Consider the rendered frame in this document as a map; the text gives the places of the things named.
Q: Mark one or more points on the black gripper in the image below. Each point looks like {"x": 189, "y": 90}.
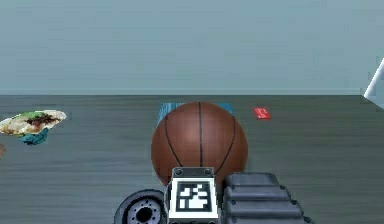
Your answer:
{"x": 143, "y": 210}

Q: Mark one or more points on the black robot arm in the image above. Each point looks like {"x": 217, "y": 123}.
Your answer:
{"x": 256, "y": 200}

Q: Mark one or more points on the brown basketball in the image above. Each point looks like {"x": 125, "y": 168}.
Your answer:
{"x": 196, "y": 136}

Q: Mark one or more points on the blue flat book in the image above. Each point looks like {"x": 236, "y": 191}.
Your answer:
{"x": 165, "y": 111}

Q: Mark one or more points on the teal crumpled cloth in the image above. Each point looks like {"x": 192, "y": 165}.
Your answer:
{"x": 33, "y": 138}

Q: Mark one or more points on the pale food plate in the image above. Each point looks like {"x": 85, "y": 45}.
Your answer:
{"x": 30, "y": 121}

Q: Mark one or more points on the red flat card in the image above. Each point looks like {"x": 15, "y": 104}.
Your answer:
{"x": 262, "y": 113}

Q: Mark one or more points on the white window frame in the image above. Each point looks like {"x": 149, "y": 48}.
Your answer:
{"x": 375, "y": 85}

